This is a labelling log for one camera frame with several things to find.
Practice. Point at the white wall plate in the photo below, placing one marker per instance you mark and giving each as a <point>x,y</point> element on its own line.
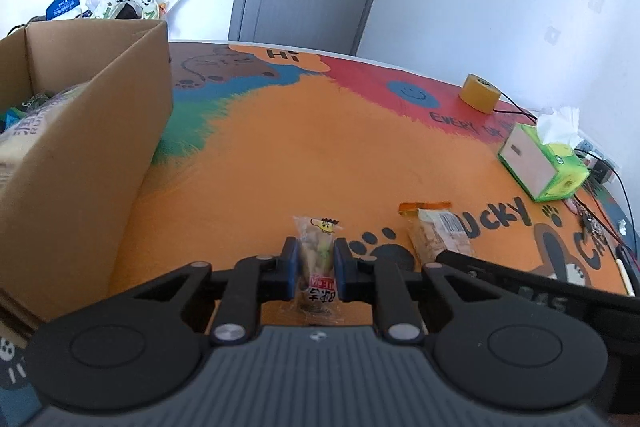
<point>595,3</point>
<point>551,35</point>

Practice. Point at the large white snack packet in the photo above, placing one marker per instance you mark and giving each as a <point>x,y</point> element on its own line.
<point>35,132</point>

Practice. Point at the brown cardboard box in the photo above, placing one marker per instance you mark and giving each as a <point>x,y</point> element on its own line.
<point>100,147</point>

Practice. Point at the green tissue box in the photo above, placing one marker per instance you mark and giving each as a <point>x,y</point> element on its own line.
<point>542,162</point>

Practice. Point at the white power strip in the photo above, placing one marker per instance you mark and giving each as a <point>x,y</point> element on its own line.
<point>600,154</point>

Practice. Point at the small white clip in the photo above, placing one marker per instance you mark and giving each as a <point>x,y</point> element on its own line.
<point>621,227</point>

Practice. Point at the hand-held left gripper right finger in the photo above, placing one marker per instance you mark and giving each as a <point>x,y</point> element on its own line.
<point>343,268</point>

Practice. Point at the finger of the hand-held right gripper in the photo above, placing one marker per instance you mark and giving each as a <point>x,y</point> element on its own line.
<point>465,264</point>

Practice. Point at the black charger adapter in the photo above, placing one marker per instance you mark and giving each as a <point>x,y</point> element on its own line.
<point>602,171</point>

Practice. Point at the red label snack packet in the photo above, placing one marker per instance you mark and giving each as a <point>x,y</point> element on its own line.
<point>317,267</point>

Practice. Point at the yellow tape roll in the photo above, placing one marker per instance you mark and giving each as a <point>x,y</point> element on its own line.
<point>479,93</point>

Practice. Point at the blue plastic bag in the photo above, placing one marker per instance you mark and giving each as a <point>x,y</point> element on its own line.
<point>62,4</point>

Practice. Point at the black sheath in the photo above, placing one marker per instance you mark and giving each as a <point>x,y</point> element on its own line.
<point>629,252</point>

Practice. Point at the bunch of keys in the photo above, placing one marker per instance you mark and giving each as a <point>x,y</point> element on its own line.
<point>585,218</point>

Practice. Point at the dark green snack packet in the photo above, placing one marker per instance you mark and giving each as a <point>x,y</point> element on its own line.
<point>25,107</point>

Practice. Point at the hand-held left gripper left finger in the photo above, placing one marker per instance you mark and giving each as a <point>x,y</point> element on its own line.
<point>290,268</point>

